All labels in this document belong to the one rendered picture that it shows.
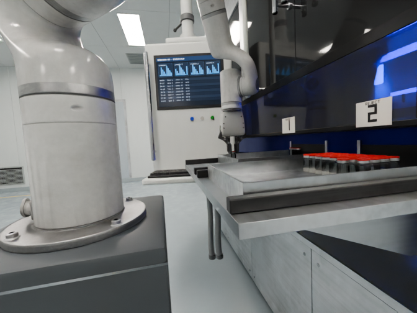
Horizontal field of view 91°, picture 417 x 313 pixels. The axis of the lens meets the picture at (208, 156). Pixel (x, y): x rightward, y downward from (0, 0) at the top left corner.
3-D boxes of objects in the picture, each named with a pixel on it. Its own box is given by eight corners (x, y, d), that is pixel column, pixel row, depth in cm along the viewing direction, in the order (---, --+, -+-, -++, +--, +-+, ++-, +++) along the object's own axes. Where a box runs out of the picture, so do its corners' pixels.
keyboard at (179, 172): (224, 170, 117) (224, 166, 117) (227, 174, 103) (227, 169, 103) (154, 174, 117) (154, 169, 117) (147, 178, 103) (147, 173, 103)
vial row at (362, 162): (308, 170, 56) (308, 153, 55) (373, 183, 38) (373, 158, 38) (301, 171, 55) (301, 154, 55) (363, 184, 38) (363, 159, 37)
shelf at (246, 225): (282, 160, 102) (282, 156, 102) (522, 197, 33) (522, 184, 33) (185, 167, 92) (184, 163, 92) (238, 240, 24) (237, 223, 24)
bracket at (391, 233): (401, 246, 44) (403, 186, 43) (418, 254, 41) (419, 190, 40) (251, 276, 37) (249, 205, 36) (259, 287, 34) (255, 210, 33)
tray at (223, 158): (288, 157, 97) (288, 149, 96) (332, 162, 71) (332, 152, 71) (218, 162, 90) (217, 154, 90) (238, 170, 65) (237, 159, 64)
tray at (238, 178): (321, 167, 61) (321, 155, 61) (430, 185, 36) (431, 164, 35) (208, 177, 55) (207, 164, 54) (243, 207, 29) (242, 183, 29)
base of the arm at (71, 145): (-50, 267, 21) (-78, 85, 20) (47, 210, 40) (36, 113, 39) (141, 238, 26) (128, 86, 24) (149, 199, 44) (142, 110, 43)
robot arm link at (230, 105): (238, 105, 90) (238, 112, 90) (218, 105, 88) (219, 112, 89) (246, 101, 82) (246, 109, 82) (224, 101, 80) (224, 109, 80)
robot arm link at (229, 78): (246, 103, 86) (226, 105, 91) (245, 71, 85) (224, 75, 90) (239, 100, 79) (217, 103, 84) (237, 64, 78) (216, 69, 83)
